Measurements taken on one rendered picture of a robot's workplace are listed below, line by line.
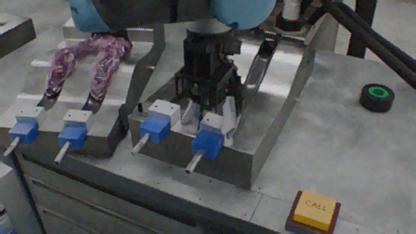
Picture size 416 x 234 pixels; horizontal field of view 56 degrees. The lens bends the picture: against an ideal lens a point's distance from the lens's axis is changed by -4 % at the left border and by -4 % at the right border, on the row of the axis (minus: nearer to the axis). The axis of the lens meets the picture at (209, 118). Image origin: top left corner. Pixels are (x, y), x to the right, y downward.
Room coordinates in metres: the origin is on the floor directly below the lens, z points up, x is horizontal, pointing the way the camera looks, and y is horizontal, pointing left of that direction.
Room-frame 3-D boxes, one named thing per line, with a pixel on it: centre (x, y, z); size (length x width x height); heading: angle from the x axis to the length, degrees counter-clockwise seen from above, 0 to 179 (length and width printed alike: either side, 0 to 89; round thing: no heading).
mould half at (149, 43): (0.88, 0.30, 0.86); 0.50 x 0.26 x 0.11; 172
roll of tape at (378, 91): (0.81, -0.41, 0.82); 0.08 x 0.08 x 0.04
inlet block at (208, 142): (0.54, 0.01, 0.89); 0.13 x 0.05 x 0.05; 155
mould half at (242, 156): (0.81, -0.06, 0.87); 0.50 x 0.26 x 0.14; 155
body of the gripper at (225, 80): (0.55, 0.00, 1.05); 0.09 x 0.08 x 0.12; 155
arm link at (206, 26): (0.56, 0.00, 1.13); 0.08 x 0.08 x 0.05
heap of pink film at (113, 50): (0.88, 0.29, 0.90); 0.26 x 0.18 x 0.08; 172
